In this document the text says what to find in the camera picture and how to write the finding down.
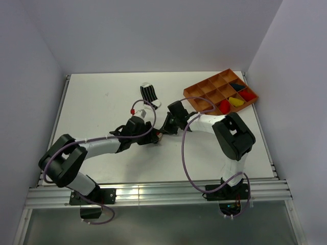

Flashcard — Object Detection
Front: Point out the red rolled sock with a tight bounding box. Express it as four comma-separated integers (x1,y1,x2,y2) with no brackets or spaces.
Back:
238,89,257,102

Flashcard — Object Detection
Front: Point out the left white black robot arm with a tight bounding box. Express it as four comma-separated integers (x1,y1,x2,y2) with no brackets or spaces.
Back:
38,116,160,204

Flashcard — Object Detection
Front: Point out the navy patterned sock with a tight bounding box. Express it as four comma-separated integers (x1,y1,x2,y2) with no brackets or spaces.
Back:
154,132,163,144

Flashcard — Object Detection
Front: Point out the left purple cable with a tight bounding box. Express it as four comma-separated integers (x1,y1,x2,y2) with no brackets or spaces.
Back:
42,99,157,225

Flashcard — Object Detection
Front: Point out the black white striped sock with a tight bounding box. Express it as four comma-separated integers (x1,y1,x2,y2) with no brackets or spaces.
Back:
140,83,161,110

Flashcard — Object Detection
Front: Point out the dark green rolled sock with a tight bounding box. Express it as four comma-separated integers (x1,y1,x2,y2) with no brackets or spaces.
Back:
230,83,246,91

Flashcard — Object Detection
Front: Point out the yellow rolled sock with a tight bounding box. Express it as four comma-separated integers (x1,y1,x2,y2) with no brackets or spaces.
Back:
228,97,245,108

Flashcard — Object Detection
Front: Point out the orange compartment tray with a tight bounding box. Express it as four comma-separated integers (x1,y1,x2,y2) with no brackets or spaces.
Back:
183,69,259,115

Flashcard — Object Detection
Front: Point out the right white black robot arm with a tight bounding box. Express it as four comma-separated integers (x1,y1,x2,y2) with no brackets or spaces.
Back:
160,101,256,199

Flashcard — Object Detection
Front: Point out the red Christmas sock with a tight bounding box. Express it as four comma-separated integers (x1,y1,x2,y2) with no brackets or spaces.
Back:
219,100,230,114

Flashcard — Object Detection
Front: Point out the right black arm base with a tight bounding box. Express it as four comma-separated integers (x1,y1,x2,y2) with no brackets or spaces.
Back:
202,182,249,201

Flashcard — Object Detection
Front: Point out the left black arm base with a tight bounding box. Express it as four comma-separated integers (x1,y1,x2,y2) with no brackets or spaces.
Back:
69,188,116,225

